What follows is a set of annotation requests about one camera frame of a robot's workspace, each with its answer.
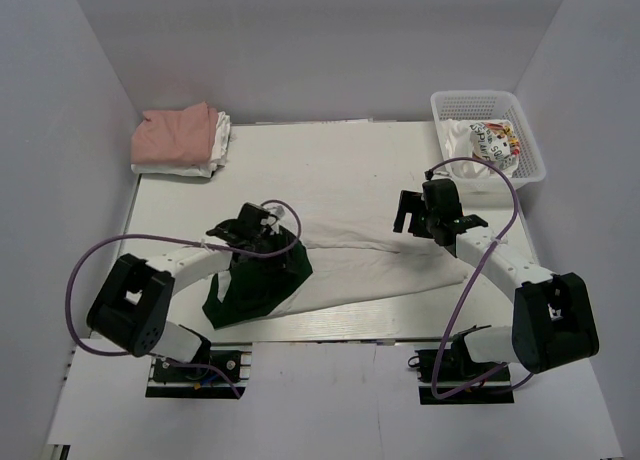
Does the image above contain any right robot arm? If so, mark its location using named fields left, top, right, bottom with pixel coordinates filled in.
left=393, top=179, right=600, bottom=379

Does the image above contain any white folded t-shirt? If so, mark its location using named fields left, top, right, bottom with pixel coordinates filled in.
left=131, top=111, right=231, bottom=178

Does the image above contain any white plastic basket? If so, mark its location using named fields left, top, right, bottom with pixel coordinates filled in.
left=431, top=90, right=546, bottom=192

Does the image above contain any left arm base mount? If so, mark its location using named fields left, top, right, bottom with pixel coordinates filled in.
left=145, top=344, right=252, bottom=400

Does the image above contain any pink t-shirt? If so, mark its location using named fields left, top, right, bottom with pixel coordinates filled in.
left=131, top=102, right=218, bottom=166

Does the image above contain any white and green t-shirt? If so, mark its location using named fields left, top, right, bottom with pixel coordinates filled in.
left=202, top=217, right=467, bottom=329

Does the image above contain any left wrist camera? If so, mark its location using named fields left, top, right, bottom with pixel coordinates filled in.
left=265, top=204, right=286, bottom=225

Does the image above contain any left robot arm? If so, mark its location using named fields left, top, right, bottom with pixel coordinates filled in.
left=86, top=200, right=302, bottom=365

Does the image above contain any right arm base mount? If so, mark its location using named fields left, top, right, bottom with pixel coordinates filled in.
left=407, top=348, right=514, bottom=406

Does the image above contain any white printed crumpled t-shirt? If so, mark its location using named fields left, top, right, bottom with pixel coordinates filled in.
left=440, top=119, right=521, bottom=177

